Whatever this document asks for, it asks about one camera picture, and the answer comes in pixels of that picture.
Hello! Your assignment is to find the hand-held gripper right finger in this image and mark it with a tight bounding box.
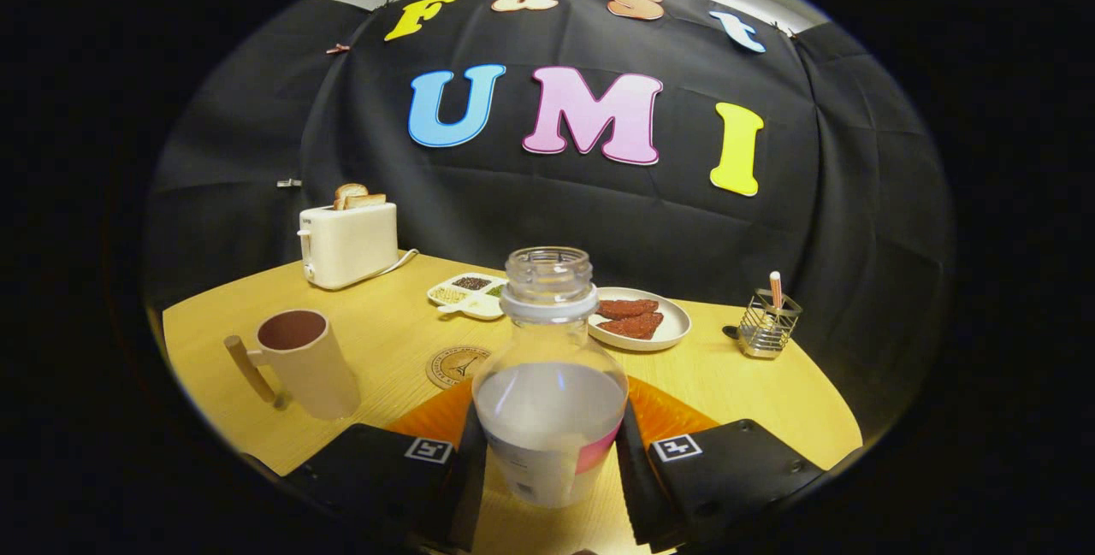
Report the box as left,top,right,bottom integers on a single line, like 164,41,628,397
614,375,826,554

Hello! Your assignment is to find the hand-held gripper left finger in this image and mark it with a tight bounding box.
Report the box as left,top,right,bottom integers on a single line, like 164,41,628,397
282,378,490,554

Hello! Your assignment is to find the clear plastic juice bottle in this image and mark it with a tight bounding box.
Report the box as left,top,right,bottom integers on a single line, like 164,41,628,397
471,246,630,510

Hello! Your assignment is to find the round wooden coaster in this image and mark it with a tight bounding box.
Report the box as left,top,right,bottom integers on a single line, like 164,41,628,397
426,345,493,391

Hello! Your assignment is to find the beige cup with wooden handle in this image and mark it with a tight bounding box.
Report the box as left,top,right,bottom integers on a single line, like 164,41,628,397
223,309,362,421

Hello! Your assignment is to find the red meat slice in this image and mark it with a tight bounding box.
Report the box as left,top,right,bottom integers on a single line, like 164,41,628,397
597,311,665,340
596,298,660,321

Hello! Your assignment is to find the wooden table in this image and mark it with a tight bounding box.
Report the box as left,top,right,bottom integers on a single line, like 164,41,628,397
161,253,863,555

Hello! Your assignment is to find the white round plate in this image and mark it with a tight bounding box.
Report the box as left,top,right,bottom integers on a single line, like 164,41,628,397
586,286,692,352

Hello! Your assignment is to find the white divided dish with grains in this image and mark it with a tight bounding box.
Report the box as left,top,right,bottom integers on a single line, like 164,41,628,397
427,272,510,321

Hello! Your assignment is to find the white toaster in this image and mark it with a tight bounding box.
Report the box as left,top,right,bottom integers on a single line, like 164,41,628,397
298,202,400,291

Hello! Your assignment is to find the black backdrop cloth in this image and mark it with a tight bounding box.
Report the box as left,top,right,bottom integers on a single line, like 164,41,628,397
144,0,955,445

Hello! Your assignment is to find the metal wire holder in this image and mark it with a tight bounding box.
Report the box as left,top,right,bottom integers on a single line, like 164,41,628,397
737,288,803,359

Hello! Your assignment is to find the white toaster cable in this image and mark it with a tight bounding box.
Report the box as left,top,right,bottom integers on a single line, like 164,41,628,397
364,248,420,280

